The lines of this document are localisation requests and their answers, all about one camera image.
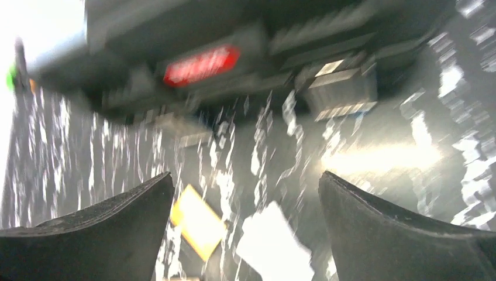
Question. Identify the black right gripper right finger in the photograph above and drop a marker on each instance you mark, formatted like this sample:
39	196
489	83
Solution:
374	239

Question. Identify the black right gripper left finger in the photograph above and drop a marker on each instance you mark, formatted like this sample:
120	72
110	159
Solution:
116	239

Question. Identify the orange credit card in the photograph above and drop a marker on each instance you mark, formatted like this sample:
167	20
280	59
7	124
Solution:
200	226

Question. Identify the white credit card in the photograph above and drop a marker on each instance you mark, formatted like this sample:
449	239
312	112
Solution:
270	247

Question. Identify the black toolbox with red label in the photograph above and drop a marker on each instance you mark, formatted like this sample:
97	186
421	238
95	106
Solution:
131	60

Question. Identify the green small object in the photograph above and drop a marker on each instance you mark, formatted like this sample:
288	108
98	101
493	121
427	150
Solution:
11	78

